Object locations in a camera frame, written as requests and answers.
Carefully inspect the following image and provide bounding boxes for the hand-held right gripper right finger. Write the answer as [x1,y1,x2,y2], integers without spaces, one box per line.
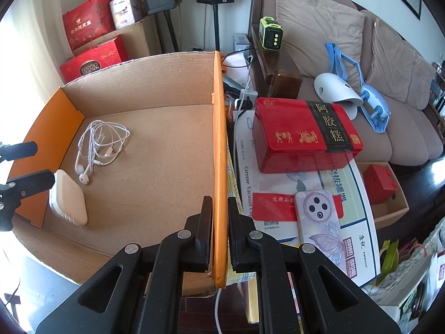
[228,197,411,334]

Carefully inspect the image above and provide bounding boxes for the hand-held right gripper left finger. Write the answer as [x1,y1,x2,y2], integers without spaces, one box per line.
[35,197,213,334]

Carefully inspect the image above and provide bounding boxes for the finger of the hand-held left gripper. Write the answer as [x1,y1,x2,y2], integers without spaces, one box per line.
[0,169,56,232]
[0,141,38,163]

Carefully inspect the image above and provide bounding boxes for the beige rounded case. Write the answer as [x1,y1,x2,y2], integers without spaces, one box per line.
[49,169,88,227]

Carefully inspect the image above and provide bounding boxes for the orange-sided cardboard box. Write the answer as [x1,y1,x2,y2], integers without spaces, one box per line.
[5,50,231,299]

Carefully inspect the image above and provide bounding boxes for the phone with butterfly case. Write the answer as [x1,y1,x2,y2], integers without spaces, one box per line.
[293,190,348,276]

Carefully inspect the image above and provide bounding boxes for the red and black tin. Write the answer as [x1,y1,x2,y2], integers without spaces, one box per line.
[253,97,364,175]

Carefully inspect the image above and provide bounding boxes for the red chocolate gift box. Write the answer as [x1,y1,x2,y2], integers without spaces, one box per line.
[59,36,129,83]

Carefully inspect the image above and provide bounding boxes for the white printed carton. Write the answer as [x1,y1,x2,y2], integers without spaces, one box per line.
[233,109,380,288]

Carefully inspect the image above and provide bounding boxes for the red gift bag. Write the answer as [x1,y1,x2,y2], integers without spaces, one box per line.
[62,0,117,57]

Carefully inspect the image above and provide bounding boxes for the brown glossy box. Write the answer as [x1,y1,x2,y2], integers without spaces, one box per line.
[266,68,303,100]

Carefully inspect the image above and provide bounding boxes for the small red box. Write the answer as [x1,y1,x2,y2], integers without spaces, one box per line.
[362,163,398,205]

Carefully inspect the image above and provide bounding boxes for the green plastic item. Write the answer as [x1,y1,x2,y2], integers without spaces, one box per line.
[377,239,401,283]

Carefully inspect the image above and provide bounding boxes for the brown cardboard carton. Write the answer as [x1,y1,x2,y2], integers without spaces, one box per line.
[114,17,164,60]

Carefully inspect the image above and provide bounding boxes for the small open cardboard box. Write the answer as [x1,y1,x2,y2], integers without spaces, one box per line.
[356,161,410,230]

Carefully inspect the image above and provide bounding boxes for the white dome massager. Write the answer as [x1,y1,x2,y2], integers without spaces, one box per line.
[313,72,364,119]

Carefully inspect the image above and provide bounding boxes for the white tissue pack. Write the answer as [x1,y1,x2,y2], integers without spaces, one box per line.
[109,0,143,30]

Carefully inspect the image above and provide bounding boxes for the small grey white box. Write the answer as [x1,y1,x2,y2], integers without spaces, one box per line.
[233,33,253,53]

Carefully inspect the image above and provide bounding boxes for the grey speaker stand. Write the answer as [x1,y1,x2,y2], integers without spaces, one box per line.
[154,8,182,55]

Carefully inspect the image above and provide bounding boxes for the green and black device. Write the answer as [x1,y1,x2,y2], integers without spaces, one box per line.
[259,16,284,51]

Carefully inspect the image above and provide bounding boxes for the brown sofa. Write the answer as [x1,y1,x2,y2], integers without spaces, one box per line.
[248,0,445,168]

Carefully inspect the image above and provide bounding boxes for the black speaker pole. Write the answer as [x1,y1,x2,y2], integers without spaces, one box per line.
[212,3,222,52]

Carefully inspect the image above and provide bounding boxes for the large beige cushion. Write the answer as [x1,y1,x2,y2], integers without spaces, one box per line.
[274,0,376,93]

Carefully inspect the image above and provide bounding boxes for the small beige cushion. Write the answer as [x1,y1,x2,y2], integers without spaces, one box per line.
[365,17,437,110]

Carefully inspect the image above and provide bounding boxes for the white wired earphones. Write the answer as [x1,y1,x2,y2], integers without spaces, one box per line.
[74,120,131,185]

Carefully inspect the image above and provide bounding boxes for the white cable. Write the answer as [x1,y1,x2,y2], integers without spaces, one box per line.
[213,287,227,334]

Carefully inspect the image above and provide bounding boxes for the blue strap roller massager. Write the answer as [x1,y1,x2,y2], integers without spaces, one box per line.
[325,42,390,134]

